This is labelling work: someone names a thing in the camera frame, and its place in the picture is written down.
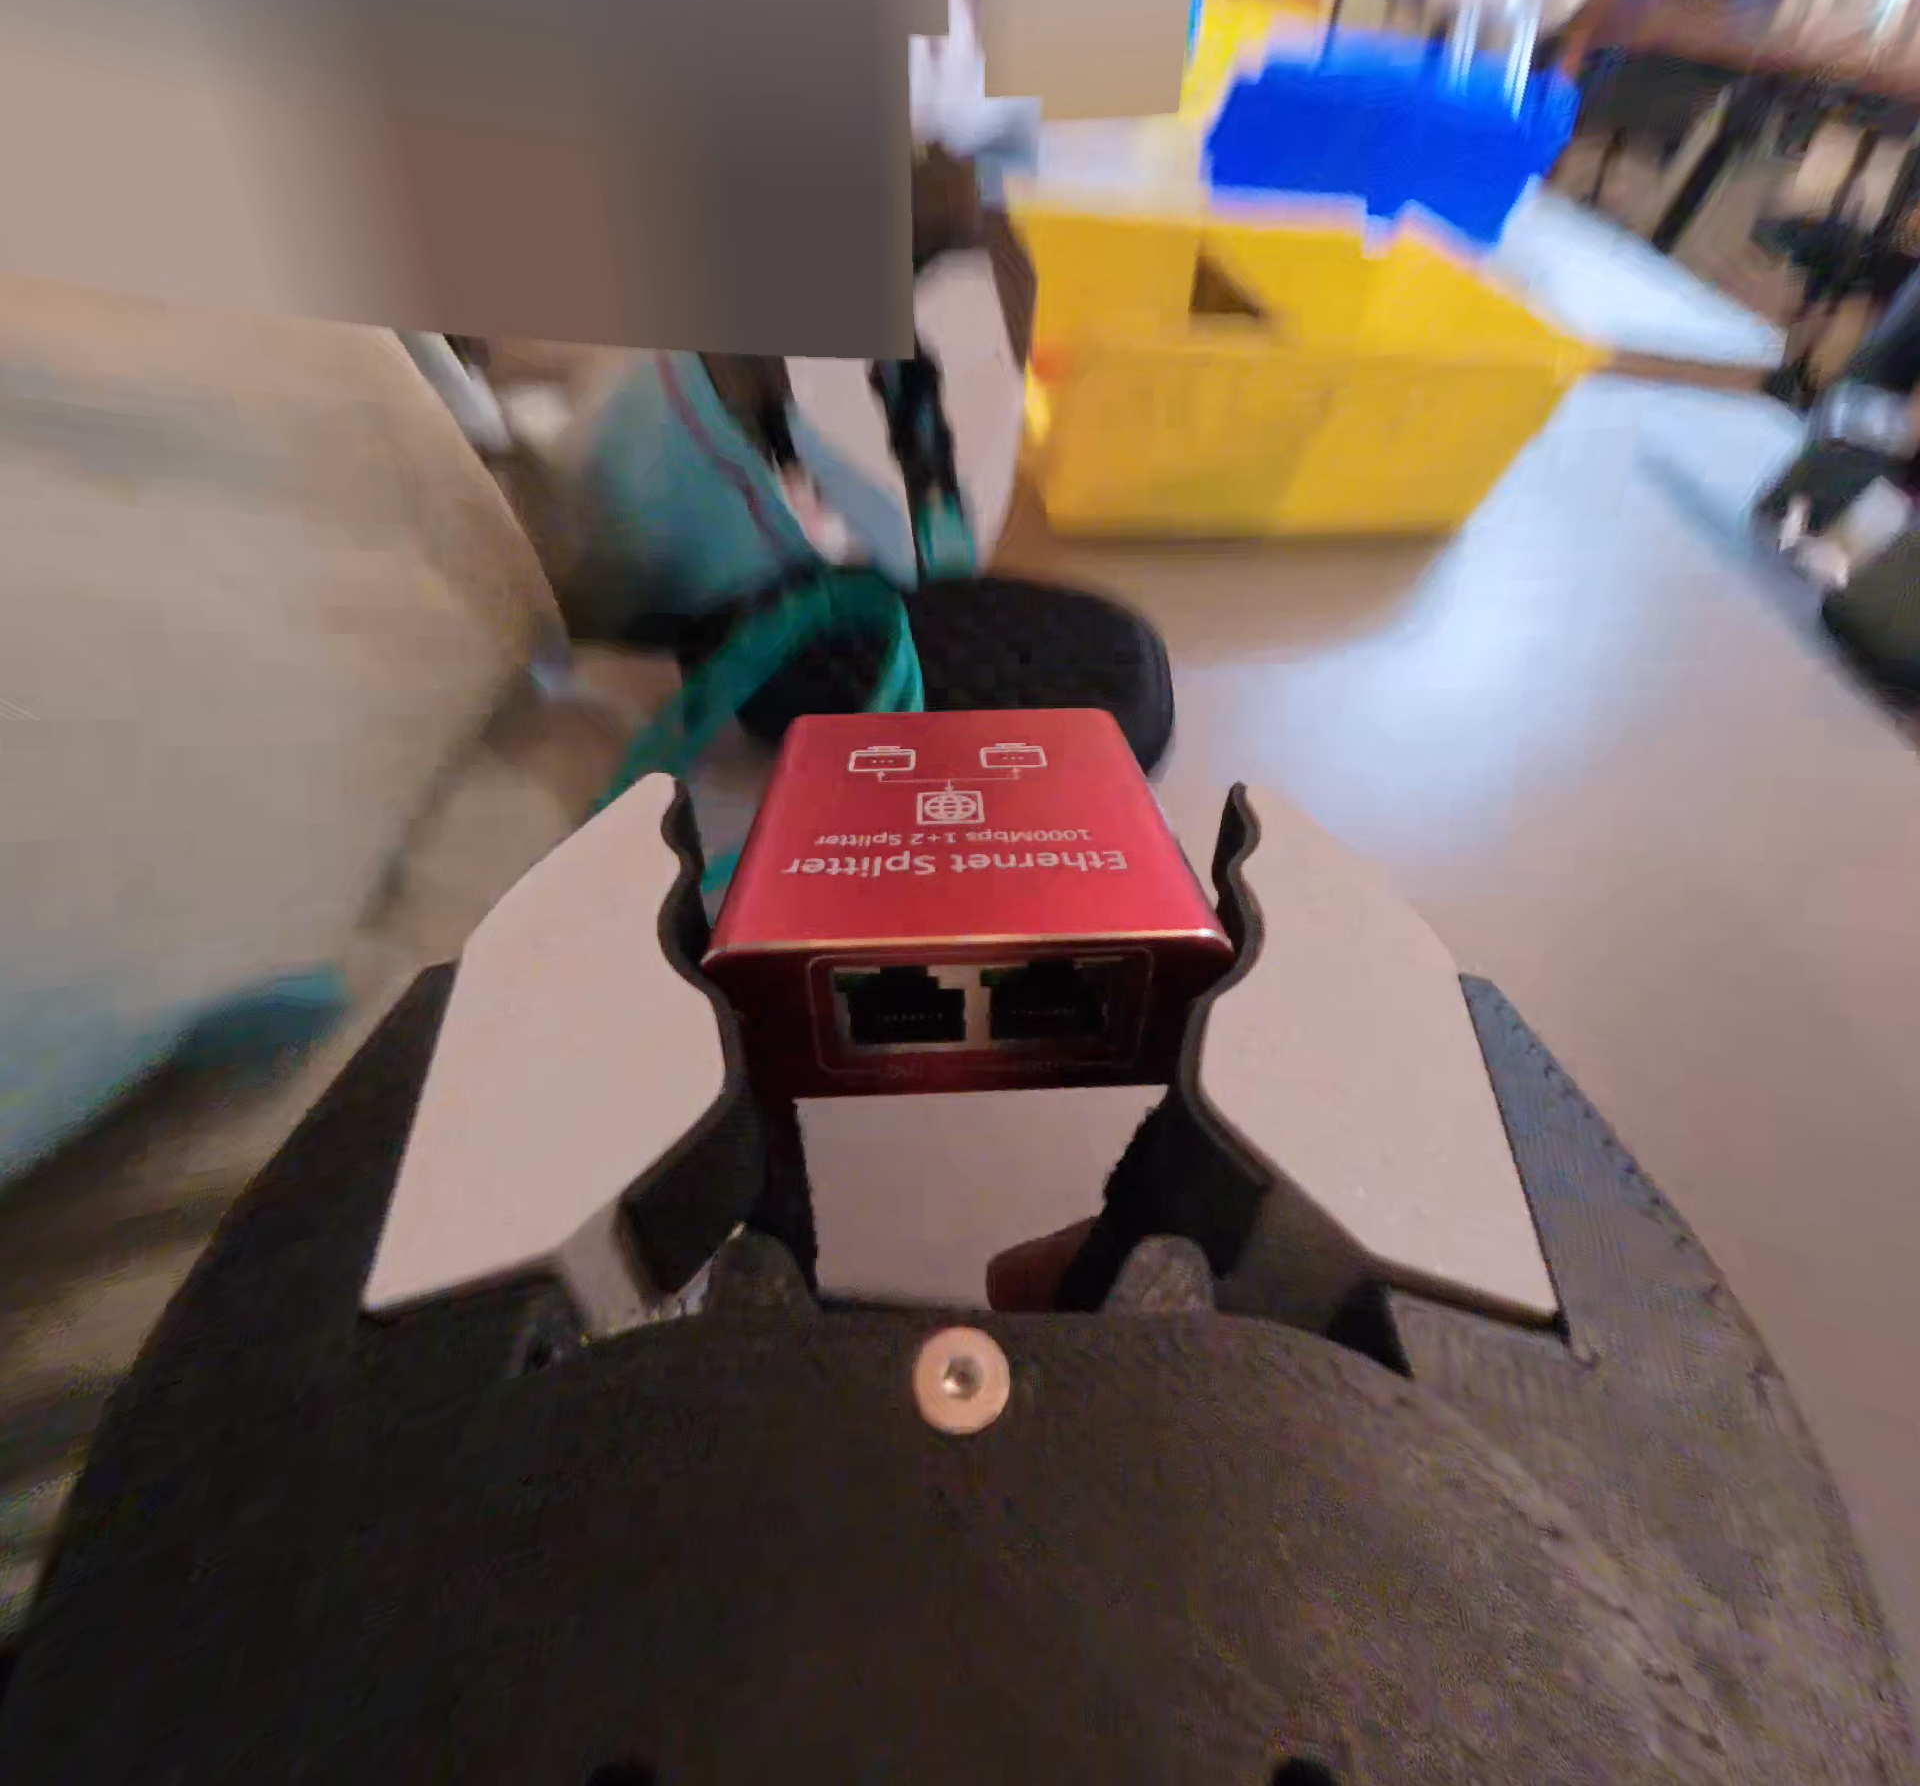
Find red network switch box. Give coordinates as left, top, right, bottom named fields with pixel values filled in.
left=701, top=708, right=1235, bottom=1102

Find green ethernet cable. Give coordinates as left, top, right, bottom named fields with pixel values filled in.
left=596, top=467, right=979, bottom=811

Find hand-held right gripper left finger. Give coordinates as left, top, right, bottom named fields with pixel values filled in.
left=363, top=773, right=767, bottom=1334

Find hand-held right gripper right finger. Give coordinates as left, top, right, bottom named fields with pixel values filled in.
left=1173, top=781, right=1562, bottom=1334

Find yellow plastic bin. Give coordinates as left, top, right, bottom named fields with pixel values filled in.
left=1008, top=202, right=1610, bottom=540

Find blue plastic bin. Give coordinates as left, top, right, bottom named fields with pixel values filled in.
left=1204, top=29, right=1583, bottom=246

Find black quilted wrist pad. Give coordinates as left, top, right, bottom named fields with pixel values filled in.
left=733, top=579, right=1175, bottom=779

